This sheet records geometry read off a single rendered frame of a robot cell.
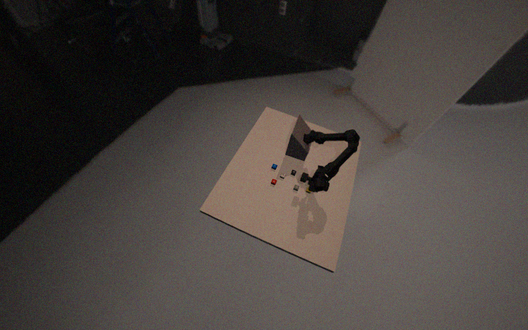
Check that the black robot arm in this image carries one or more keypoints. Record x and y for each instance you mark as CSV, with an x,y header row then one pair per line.
x,y
332,168

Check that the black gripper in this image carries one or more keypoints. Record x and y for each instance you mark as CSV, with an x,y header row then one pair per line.
x,y
305,177

